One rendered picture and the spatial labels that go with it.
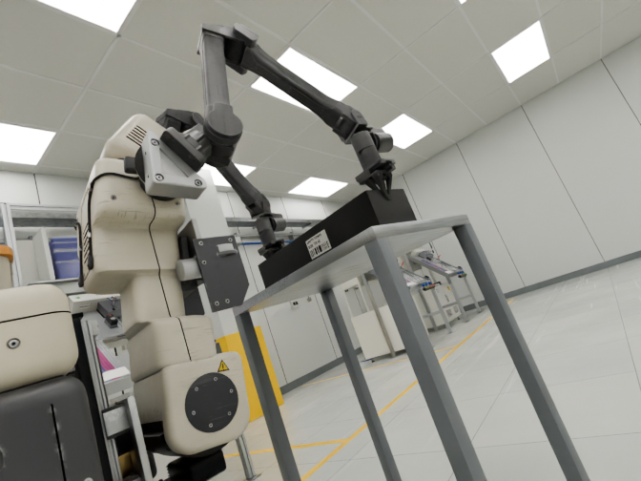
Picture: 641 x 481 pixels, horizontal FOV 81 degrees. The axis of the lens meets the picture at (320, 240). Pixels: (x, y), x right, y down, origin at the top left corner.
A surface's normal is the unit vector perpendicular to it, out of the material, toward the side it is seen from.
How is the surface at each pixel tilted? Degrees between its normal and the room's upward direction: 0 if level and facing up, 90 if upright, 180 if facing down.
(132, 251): 90
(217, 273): 90
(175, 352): 90
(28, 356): 90
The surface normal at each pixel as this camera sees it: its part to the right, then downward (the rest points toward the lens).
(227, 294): 0.60, -0.39
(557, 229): -0.59, 0.03
